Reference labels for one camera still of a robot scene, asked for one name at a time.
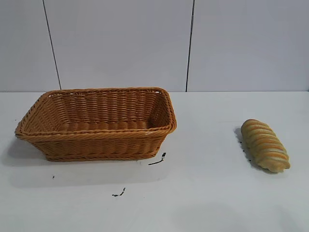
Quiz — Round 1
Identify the brown woven wicker basket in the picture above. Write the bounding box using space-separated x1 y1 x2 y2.
14 87 178 162

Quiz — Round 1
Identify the long striped bread loaf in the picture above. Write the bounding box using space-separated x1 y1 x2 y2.
240 118 291 174

